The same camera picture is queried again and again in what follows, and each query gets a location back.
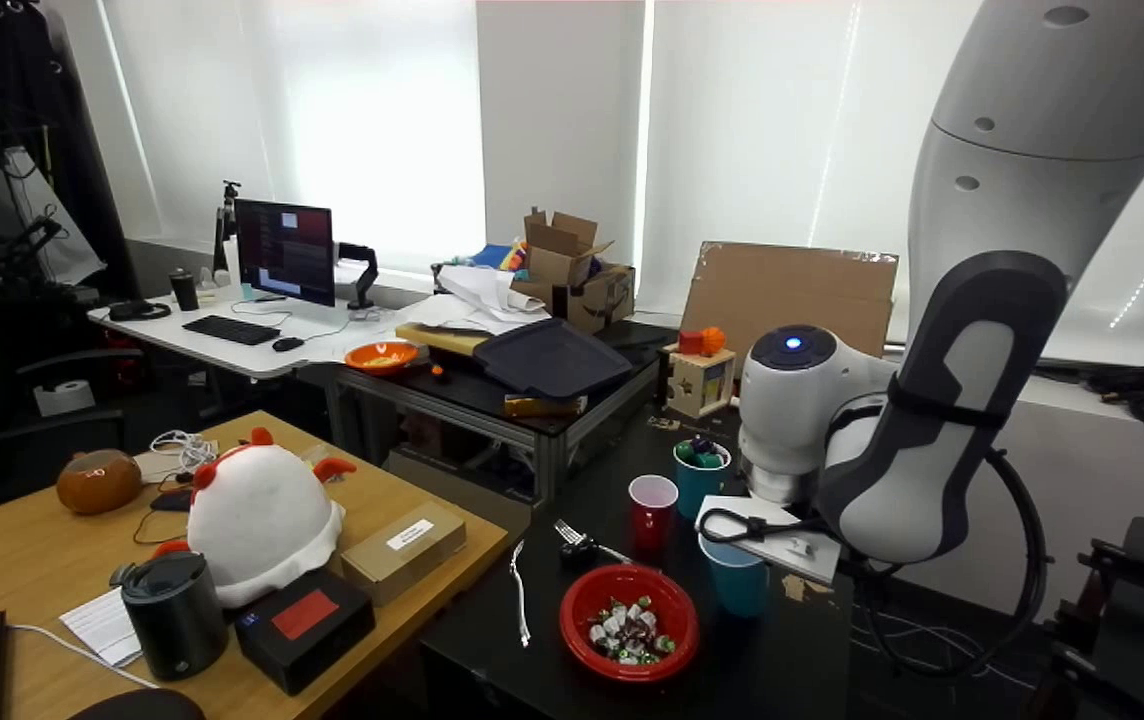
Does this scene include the candies pile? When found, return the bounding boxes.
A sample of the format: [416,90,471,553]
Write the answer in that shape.
[584,595,680,666]

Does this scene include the teal plastic cup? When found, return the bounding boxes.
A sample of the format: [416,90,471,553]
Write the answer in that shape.
[699,533,782,622]
[667,435,739,525]

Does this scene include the red plastic cup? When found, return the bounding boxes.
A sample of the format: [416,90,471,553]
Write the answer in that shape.
[624,471,684,562]

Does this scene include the orange bowl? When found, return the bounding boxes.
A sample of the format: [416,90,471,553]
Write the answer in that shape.
[342,336,433,385]

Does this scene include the red plastic bowl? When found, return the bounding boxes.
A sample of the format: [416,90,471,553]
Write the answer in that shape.
[558,561,703,687]

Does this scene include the black tumbler cup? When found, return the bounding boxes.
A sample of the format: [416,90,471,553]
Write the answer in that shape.
[167,264,203,317]

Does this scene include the dark blue bin lid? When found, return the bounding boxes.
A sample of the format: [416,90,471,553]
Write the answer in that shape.
[467,317,642,403]

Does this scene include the open cardboard box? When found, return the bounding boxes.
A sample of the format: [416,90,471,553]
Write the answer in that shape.
[513,203,642,341]

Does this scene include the white crumpled paper pile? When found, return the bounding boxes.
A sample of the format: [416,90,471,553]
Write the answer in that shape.
[430,260,551,341]

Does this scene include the black metal table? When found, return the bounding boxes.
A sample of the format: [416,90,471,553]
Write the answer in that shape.
[292,348,664,509]

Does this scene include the orange toy pumpkin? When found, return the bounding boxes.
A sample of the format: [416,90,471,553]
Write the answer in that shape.
[673,322,732,361]

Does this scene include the wooden shape sorter box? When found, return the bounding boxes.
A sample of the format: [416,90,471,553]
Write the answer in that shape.
[662,341,744,422]

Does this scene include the silver metal fork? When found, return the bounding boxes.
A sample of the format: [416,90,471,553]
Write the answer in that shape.
[550,516,631,571]

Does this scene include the white office desk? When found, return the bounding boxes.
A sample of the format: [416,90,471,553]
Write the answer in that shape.
[86,281,467,387]

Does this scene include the small tan cardboard box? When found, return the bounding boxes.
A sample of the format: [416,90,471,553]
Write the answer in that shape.
[331,500,471,592]

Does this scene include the black computer monitor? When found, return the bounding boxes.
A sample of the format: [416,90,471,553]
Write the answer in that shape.
[232,196,342,311]

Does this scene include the white plush chicken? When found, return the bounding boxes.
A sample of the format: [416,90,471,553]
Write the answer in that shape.
[147,422,363,617]

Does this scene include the black box with red label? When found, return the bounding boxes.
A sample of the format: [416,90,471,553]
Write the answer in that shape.
[229,568,380,701]

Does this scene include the clear glass jar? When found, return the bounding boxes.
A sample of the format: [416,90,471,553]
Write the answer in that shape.
[139,427,225,489]

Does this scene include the black headphones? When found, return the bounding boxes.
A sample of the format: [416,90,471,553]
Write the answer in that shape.
[104,296,178,322]

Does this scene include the black cylindrical speaker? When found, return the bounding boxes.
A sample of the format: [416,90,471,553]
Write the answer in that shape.
[115,546,232,684]

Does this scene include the brown toy football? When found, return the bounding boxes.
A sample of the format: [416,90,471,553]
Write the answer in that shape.
[53,445,147,518]

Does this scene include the white paper sheet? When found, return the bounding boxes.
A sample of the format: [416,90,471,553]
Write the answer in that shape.
[55,582,144,673]

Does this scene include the dark office chair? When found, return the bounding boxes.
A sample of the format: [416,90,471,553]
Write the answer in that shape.
[0,284,133,527]

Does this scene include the wooden desk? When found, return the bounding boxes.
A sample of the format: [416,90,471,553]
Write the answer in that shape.
[0,409,518,720]

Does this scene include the black chair with red trim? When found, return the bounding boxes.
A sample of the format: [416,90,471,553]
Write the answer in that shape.
[1027,512,1144,720]

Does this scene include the white cable strip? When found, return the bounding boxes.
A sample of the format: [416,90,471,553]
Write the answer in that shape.
[503,535,541,655]

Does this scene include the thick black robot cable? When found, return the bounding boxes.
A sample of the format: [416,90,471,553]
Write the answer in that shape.
[696,445,1054,679]

